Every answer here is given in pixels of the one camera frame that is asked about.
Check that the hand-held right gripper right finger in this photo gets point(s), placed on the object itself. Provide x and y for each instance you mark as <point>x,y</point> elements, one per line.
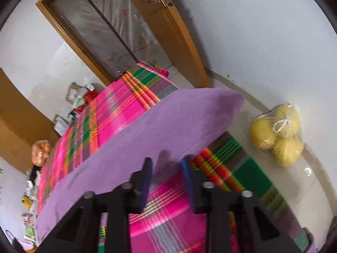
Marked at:
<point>187,181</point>

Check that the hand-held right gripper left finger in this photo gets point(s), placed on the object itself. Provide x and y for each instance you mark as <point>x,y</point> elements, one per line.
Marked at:
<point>147,181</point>

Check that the purple fleece garment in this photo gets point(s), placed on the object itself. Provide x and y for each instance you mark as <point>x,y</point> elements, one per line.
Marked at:
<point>158,126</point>

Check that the yellow shopping bag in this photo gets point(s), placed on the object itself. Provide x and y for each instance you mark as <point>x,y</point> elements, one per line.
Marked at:
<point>27,200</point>

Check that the black cloth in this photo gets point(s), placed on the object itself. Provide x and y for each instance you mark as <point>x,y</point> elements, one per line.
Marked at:
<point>33,174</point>

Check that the pink green plaid bed sheet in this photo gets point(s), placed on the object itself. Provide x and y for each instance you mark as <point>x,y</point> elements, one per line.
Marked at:
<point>113,110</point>

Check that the bag of yellow pomelos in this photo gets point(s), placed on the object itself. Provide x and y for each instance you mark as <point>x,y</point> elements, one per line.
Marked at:
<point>263,134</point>

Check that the bag of oranges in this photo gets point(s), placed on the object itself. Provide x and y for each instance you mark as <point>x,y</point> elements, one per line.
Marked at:
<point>40,151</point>

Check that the red bag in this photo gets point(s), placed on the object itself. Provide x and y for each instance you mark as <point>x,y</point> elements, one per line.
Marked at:
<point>91,96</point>

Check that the white cardboard box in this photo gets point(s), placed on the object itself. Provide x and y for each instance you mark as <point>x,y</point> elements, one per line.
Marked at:
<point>60,126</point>

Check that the grey parcel bag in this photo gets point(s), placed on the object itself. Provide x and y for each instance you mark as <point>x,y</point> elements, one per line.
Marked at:
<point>79,102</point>

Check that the wooden wardrobe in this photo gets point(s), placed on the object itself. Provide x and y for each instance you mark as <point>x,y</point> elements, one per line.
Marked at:
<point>18,116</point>

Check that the wooden door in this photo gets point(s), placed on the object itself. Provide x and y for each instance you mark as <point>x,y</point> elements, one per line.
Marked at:
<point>168,31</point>

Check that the clear plastic door curtain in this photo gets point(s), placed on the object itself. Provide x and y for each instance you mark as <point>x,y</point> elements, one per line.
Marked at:
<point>105,26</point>

